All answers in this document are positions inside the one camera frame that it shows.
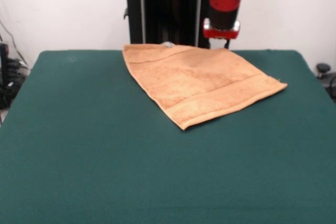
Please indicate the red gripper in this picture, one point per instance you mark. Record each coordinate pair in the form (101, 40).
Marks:
(221, 33)

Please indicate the orange terry towel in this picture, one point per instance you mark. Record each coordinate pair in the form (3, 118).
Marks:
(199, 87)

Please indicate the black office chair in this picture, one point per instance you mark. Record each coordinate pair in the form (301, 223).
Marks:
(326, 75)

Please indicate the dark green table cloth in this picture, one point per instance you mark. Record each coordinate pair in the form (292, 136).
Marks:
(78, 171)

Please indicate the black equipment box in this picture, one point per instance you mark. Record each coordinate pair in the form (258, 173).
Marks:
(4, 77)

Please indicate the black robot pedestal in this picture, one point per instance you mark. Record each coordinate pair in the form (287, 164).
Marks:
(157, 19)

